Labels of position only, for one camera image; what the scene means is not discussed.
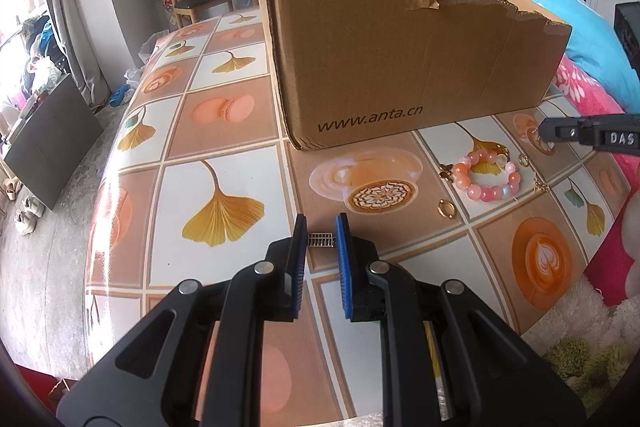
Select pink bead bracelet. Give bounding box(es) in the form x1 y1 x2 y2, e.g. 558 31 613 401
450 148 522 204

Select dark cabinet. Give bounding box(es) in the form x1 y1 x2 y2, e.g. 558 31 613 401
2 74 103 212

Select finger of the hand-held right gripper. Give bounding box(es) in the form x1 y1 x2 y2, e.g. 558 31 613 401
539 114 640 154

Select green plush toy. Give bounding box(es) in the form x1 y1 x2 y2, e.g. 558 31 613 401
544 339 623 395

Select grey curtain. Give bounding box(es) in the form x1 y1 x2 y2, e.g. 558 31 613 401
40 0 113 108

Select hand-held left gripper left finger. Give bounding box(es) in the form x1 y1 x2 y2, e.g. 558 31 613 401
56 213 307 427

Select white shoes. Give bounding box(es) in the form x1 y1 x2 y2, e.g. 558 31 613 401
15 197 44 236

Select pile of clothes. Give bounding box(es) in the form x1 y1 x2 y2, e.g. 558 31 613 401
20 17 66 98

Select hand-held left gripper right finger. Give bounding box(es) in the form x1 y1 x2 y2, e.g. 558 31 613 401
335 213 587 427

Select brown cardboard box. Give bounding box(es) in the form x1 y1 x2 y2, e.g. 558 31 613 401
252 0 572 151

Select white plastic bag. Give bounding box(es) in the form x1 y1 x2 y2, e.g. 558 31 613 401
125 34 162 84

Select white fleece blanket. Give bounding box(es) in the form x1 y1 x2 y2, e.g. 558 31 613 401
520 274 640 413

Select pink floral blanket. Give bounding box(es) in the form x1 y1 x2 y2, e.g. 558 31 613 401
550 54 640 308

